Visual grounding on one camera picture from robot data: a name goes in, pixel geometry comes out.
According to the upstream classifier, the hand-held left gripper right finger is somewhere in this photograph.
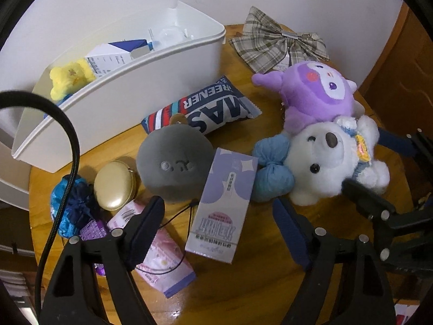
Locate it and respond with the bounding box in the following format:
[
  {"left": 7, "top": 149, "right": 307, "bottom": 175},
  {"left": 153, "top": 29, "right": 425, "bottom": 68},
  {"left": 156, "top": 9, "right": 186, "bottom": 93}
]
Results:
[{"left": 272, "top": 198, "right": 396, "bottom": 325}]

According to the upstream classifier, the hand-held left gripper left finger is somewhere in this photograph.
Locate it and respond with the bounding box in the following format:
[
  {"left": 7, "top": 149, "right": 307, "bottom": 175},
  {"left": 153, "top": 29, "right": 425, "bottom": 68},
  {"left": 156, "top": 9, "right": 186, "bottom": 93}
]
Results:
[{"left": 41, "top": 194, "right": 166, "bottom": 325}]

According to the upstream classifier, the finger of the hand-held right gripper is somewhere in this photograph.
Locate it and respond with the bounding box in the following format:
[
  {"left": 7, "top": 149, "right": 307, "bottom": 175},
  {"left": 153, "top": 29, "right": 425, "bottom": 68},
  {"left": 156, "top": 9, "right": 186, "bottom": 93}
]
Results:
[
  {"left": 342, "top": 178, "right": 428, "bottom": 276},
  {"left": 377, "top": 127, "right": 433, "bottom": 177}
]

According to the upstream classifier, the pink tissue pack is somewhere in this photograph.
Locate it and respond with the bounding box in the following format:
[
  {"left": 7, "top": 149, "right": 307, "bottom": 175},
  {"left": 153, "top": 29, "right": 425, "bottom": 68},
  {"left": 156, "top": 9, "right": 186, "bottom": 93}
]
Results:
[{"left": 106, "top": 200, "right": 197, "bottom": 299}]

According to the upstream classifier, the small purple case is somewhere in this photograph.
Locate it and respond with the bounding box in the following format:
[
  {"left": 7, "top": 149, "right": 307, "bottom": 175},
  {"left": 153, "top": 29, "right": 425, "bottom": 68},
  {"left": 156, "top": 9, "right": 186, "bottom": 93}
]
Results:
[{"left": 79, "top": 218, "right": 110, "bottom": 276}]

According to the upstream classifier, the white bear plush toy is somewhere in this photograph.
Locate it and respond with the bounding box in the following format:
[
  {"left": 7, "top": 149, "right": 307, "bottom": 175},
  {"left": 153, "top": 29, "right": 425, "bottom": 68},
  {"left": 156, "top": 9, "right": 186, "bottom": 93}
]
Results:
[{"left": 254, "top": 115, "right": 390, "bottom": 207}]

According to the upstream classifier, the grey round plush toy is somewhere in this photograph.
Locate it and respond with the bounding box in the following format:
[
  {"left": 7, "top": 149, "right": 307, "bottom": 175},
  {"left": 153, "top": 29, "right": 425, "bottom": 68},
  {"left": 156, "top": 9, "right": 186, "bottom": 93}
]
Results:
[{"left": 136, "top": 122, "right": 215, "bottom": 204}]

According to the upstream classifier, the purple and white carton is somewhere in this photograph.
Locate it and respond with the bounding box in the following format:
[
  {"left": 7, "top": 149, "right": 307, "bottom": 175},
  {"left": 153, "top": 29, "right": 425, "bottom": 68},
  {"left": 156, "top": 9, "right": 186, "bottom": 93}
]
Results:
[{"left": 185, "top": 147, "right": 259, "bottom": 265}]

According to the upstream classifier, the blue drawstring pouch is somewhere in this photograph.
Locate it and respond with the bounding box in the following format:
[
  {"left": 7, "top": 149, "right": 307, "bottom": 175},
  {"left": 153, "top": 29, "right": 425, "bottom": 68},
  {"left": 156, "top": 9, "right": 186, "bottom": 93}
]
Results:
[{"left": 50, "top": 174, "right": 102, "bottom": 239}]

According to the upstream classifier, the purple plush toy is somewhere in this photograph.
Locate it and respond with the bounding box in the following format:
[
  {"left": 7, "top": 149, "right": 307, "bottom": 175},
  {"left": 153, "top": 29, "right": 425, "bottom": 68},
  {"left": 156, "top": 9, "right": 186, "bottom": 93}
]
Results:
[{"left": 252, "top": 60, "right": 364, "bottom": 132}]

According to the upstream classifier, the white plastic storage box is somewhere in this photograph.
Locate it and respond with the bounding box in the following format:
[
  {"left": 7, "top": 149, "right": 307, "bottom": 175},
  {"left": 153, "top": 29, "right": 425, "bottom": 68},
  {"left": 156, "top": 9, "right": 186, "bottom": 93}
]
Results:
[{"left": 10, "top": 0, "right": 227, "bottom": 173}]

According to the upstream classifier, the plaid fabric bow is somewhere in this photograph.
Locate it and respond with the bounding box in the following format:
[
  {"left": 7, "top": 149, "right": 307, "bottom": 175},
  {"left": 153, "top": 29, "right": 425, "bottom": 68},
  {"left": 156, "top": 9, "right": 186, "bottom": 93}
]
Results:
[{"left": 229, "top": 6, "right": 330, "bottom": 73}]

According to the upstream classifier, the yellow plush toy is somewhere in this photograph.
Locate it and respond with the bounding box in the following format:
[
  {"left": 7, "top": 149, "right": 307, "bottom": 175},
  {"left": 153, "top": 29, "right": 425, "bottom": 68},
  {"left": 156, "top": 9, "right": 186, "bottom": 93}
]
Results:
[{"left": 50, "top": 59, "right": 97, "bottom": 100}]

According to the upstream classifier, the blue white carton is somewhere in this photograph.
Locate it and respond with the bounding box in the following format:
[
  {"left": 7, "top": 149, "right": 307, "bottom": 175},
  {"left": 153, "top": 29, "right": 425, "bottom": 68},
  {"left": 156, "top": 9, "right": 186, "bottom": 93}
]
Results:
[{"left": 84, "top": 42, "right": 136, "bottom": 77}]

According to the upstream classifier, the blue and white packet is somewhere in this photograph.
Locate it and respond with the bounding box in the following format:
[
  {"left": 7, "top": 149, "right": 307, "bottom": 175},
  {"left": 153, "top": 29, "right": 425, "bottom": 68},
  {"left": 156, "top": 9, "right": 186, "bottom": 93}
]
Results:
[{"left": 108, "top": 39, "right": 149, "bottom": 58}]

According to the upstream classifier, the clear plastic bottle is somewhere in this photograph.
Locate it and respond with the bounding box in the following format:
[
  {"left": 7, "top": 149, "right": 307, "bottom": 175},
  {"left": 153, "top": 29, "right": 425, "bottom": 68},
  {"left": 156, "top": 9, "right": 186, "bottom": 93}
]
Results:
[{"left": 147, "top": 24, "right": 193, "bottom": 50}]

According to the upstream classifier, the gold round case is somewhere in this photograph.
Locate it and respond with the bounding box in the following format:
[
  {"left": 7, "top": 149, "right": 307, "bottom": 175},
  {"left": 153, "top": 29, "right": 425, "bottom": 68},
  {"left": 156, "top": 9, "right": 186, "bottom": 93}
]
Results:
[{"left": 94, "top": 160, "right": 139, "bottom": 211}]

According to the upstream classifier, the wooden door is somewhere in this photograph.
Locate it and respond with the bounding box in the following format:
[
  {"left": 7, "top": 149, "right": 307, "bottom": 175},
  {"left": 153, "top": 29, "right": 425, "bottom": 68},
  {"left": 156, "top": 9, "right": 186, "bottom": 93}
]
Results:
[{"left": 359, "top": 3, "right": 433, "bottom": 136}]

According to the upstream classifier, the thick black cable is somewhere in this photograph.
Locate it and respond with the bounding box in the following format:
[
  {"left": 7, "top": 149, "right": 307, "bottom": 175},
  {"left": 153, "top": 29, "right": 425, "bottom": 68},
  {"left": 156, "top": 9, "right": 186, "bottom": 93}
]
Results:
[{"left": 0, "top": 90, "right": 82, "bottom": 325}]

